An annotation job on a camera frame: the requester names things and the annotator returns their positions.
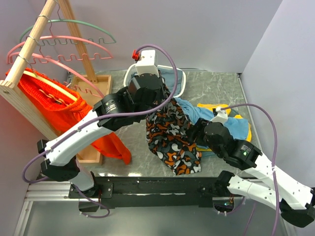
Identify pink hanger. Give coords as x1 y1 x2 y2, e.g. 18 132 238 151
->
9 52 106 99
6 35 114 65

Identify camouflage patterned shorts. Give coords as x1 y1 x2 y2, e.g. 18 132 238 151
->
146 98 202 176

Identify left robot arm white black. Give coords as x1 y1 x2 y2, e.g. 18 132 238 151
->
37 73 169 198

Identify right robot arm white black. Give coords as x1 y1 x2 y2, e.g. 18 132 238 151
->
187 118 315 228

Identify light blue shorts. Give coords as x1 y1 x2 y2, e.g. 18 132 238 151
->
175 97 252 141

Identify teal shorts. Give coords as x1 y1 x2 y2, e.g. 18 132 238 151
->
196 109 243 158

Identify yellow shorts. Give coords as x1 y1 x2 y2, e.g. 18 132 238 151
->
197 103 252 142

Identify orange shorts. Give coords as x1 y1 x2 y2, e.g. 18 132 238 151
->
18 68 131 165

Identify cream wooden hanger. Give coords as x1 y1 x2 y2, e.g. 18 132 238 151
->
23 70 77 101

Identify white plastic basket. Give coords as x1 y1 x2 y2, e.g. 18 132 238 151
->
123 63 187 98

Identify wooden clothes rack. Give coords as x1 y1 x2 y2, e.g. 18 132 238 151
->
0 0 113 166

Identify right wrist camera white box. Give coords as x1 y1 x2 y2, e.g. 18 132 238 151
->
211 106 228 124

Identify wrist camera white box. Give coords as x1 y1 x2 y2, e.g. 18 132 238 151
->
132 50 159 76
211 106 228 124

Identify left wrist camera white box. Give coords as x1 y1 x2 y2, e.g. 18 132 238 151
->
132 50 159 76

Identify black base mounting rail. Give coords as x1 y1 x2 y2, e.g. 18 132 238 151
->
68 171 244 213

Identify green wire hanger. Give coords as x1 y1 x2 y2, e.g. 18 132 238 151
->
19 19 117 44

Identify aluminium frame rail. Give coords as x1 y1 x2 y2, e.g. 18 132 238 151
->
13 184 82 236

